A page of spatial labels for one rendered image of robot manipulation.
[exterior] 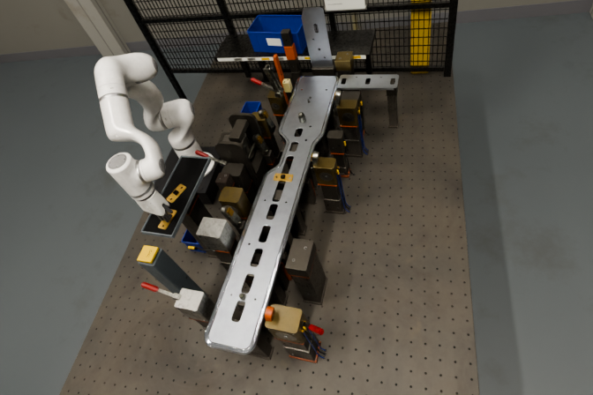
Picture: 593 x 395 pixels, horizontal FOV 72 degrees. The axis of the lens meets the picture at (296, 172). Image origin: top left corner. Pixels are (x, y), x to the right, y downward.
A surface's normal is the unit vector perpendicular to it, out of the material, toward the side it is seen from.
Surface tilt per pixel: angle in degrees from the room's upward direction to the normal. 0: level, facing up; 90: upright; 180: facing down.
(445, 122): 0
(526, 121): 0
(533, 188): 0
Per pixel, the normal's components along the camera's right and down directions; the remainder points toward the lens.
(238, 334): -0.21, -0.61
